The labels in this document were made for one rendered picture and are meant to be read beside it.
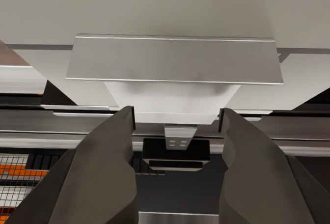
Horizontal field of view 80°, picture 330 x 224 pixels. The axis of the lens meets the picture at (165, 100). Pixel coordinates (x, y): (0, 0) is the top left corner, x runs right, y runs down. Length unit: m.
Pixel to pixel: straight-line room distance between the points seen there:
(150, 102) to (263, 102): 0.09
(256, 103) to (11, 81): 0.24
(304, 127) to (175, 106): 0.38
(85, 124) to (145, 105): 0.31
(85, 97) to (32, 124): 0.36
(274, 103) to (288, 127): 0.32
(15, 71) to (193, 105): 0.16
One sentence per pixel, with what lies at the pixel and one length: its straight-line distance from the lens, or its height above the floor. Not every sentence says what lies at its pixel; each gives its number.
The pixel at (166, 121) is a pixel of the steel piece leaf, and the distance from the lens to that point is 0.20.
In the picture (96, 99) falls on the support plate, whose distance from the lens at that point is 0.16.
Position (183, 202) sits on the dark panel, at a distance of 0.68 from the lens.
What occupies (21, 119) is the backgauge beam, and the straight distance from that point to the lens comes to 0.53.
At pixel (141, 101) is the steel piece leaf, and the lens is 0.15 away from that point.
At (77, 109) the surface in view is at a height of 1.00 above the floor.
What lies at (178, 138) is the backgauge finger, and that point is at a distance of 0.27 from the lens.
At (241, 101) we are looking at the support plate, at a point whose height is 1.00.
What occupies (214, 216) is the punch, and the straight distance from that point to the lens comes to 0.18.
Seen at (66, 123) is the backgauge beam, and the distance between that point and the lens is 0.48.
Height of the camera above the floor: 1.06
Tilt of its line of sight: 22 degrees down
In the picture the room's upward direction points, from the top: 178 degrees counter-clockwise
